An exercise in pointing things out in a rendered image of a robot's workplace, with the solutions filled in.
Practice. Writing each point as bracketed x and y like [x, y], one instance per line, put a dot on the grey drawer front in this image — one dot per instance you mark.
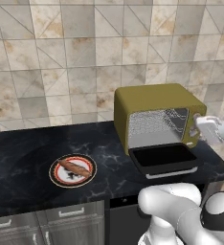
[21, 221]
[91, 209]

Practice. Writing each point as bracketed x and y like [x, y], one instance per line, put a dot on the white toaster oven knob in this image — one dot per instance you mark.
[197, 116]
[192, 133]

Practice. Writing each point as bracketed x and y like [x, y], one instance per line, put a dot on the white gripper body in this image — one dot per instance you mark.
[209, 127]

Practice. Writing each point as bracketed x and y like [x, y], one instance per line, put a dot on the grey cupboard door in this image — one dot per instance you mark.
[75, 231]
[11, 237]

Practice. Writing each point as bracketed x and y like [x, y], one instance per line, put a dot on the silver toaster oven rack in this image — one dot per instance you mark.
[155, 140]

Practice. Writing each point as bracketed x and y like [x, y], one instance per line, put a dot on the brown baguette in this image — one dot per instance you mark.
[75, 168]

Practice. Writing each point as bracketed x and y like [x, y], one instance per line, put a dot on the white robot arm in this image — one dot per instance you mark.
[168, 204]

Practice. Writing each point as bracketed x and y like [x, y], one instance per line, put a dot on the round patterned plate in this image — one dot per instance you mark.
[61, 177]

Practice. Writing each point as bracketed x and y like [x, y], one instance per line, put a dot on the olive green toaster oven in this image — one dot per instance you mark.
[152, 97]

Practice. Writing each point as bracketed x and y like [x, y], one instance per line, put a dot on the black dishwasher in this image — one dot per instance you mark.
[123, 220]

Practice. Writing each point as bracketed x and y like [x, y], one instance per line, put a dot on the black toaster oven door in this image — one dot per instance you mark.
[163, 156]

